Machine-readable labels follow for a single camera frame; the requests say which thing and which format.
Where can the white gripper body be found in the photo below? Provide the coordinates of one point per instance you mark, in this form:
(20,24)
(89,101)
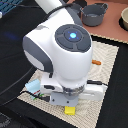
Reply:
(63,92)

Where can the yellow butter box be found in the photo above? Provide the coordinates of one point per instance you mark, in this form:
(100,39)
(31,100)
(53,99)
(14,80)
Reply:
(69,110)

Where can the blue milk carton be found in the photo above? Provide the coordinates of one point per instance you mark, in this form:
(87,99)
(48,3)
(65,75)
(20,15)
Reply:
(33,86)

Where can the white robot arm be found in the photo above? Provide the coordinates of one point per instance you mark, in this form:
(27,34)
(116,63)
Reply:
(62,49)

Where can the pink brown board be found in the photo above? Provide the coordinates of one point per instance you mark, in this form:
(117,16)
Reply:
(110,28)

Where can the large grey pot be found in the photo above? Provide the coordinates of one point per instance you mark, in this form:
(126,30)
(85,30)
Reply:
(92,15)

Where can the small grey pot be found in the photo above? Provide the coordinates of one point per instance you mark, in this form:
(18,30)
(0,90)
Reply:
(77,9)

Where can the beige bowl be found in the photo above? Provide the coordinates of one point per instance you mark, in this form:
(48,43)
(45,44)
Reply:
(124,16)

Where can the blue basket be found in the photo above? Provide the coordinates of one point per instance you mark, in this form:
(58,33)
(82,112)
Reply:
(7,5)

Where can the wooden handled knife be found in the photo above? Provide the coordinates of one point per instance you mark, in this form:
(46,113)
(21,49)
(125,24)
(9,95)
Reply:
(96,62)

